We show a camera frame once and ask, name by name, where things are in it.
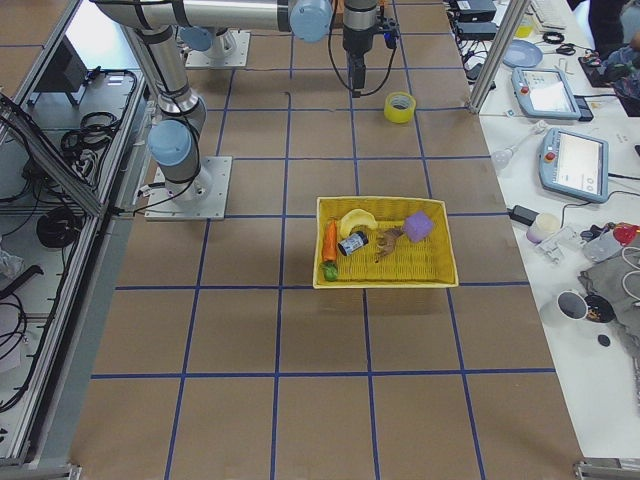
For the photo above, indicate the grey cloth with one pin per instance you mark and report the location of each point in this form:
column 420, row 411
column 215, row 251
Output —
column 617, row 281

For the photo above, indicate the black monitor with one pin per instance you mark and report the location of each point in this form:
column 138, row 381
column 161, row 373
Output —
column 66, row 74

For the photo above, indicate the teach pendant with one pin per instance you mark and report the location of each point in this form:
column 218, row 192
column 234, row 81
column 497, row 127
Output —
column 545, row 94
column 574, row 165

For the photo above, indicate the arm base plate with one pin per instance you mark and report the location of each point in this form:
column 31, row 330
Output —
column 197, row 60
column 206, row 197

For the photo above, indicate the aluminium cage frame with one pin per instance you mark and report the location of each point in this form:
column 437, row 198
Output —
column 64, row 172

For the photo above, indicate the upper teach pendant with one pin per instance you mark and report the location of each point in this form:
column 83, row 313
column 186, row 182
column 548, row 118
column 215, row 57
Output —
column 545, row 94

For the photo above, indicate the yellow toy banana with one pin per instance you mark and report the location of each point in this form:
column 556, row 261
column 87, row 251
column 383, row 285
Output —
column 356, row 218

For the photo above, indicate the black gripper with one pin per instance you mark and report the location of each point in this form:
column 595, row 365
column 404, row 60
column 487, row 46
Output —
column 357, row 40

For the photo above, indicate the white mug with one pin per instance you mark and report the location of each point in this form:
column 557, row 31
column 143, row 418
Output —
column 564, row 309

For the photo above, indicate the blue round plate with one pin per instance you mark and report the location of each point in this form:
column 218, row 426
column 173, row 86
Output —
column 522, row 54

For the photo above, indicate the yellow tape roll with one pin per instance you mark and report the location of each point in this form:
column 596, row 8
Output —
column 399, row 107

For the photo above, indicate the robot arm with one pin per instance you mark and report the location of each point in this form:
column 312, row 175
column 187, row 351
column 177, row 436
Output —
column 156, row 27
column 210, row 37

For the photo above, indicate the aluminium frame post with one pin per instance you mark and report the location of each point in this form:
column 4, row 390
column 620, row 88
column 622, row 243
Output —
column 512, row 17

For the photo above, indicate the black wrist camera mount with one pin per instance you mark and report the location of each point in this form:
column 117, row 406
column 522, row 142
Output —
column 389, row 29

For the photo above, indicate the yellow plastic tray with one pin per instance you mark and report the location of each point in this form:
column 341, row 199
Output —
column 429, row 263

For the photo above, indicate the black power adapter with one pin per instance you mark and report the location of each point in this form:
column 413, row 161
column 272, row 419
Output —
column 522, row 215

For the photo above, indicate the lower teach pendant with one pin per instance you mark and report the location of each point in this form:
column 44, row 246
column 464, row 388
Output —
column 574, row 165

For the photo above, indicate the purple foam block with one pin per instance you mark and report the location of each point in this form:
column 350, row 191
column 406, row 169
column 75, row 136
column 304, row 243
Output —
column 417, row 226

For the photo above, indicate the white paper cup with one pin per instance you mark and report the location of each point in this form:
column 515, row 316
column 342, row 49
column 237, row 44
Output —
column 543, row 226

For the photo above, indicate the orange toy carrot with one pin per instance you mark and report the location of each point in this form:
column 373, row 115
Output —
column 329, row 252

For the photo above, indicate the brown toy animal figure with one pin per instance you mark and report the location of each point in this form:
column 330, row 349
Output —
column 386, row 242

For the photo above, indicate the white light bulb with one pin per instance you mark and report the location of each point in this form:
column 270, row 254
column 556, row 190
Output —
column 502, row 157

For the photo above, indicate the small dark can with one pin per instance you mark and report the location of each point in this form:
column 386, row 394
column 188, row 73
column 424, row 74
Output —
column 352, row 243

